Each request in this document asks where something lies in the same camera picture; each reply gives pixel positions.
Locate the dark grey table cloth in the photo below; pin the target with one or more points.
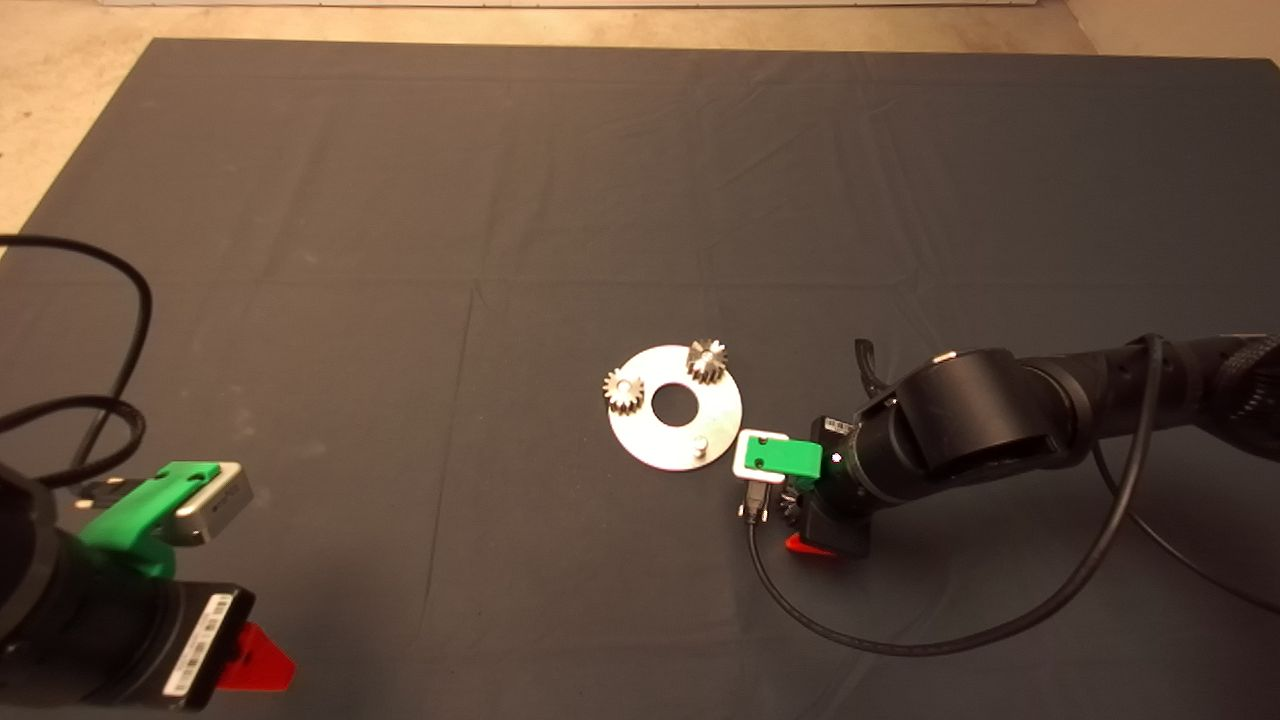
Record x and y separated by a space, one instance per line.
400 200

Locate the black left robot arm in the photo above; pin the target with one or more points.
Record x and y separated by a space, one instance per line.
25 560

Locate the green left camera mount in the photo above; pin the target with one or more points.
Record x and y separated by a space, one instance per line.
130 520

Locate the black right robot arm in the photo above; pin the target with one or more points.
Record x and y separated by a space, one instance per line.
980 420

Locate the silver right camera box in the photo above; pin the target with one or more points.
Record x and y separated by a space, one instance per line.
740 462

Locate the green right camera mount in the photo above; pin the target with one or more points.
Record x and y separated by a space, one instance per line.
785 458

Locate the silver camera box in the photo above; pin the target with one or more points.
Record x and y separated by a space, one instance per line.
222 505
740 462

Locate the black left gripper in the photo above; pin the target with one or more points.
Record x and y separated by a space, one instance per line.
140 640

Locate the round metal carrier plate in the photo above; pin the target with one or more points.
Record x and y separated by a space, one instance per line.
650 440

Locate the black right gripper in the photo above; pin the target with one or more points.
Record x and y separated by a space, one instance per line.
838 520

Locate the silver left camera box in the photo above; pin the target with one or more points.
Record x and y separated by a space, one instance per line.
222 505

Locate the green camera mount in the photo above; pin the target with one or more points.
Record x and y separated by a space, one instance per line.
785 458
130 520

